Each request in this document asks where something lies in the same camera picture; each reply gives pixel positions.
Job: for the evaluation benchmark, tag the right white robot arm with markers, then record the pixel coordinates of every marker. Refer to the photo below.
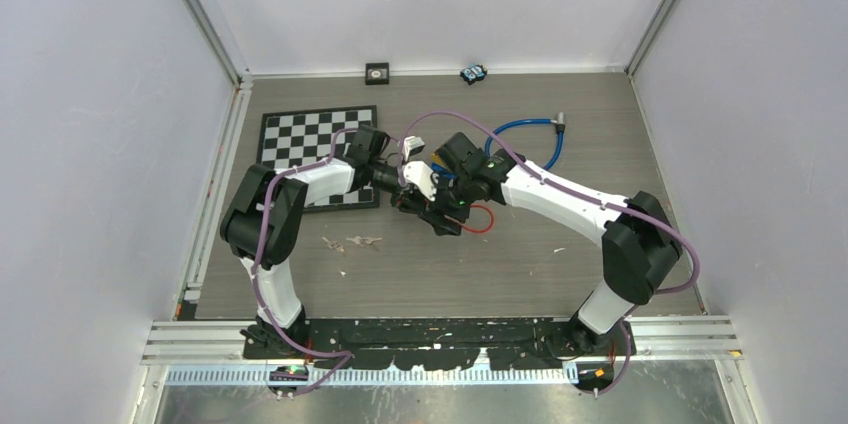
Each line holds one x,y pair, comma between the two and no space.
639,247

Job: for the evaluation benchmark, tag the silver key bunch left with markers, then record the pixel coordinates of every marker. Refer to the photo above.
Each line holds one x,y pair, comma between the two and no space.
335,246

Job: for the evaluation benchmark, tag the blue cable lock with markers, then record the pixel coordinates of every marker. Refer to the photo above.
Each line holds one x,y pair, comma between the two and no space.
541,136

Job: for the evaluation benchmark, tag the blue yellow toy car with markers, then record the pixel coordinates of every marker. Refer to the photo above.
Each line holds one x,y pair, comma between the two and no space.
440,168

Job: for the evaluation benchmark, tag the red cable padlock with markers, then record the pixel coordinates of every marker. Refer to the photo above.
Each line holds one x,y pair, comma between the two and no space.
481,220

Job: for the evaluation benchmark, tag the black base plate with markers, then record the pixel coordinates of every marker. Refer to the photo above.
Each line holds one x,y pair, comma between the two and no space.
434,344

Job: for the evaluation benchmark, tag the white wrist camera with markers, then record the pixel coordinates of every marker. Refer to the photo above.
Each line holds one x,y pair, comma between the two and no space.
411,146
420,175

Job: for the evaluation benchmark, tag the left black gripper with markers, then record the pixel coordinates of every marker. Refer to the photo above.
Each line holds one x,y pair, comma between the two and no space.
409,200

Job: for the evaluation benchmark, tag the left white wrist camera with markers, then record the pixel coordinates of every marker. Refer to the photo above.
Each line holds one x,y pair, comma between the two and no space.
411,146

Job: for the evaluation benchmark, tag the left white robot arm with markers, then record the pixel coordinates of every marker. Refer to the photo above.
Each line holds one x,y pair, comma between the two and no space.
263,220

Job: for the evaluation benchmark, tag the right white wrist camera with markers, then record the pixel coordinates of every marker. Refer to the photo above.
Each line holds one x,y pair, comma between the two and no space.
420,175

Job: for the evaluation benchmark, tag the silver key bunch right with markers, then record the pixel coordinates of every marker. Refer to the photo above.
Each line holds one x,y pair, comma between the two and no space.
365,242

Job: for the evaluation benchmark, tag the black white chessboard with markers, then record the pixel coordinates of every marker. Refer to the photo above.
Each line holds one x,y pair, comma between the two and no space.
301,137

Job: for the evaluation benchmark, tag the small black square box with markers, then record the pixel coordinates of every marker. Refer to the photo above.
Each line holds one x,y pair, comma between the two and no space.
377,73

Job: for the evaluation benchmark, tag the silver key bunch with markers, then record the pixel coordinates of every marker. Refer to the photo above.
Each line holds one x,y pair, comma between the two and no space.
365,242
335,246

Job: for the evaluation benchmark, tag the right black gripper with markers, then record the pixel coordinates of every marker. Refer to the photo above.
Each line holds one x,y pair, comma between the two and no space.
443,226

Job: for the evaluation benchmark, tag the small blue toy car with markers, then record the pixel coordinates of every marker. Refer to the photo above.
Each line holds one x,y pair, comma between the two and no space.
473,74

